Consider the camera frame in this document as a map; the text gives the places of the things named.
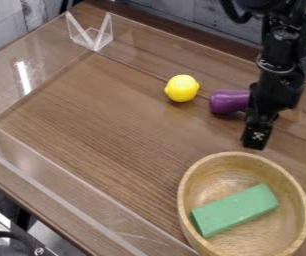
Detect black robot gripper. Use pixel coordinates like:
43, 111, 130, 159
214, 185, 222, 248
241, 56, 306, 150

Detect purple toy eggplant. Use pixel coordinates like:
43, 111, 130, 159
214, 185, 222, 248
209, 90, 249, 114

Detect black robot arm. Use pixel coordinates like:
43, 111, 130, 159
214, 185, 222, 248
218, 0, 306, 150

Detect brown wooden bowl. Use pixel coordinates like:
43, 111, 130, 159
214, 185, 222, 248
177, 152, 306, 256

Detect yellow toy lemon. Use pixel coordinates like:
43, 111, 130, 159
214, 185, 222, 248
163, 74, 200, 103

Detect green rectangular block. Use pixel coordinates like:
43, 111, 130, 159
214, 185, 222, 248
189, 184, 278, 238

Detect clear acrylic tray walls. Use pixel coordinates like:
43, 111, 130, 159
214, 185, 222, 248
0, 3, 306, 256

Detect clear acrylic corner bracket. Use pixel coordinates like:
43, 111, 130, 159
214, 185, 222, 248
65, 12, 113, 52

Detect black cable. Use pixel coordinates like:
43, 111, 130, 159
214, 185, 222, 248
0, 231, 35, 256

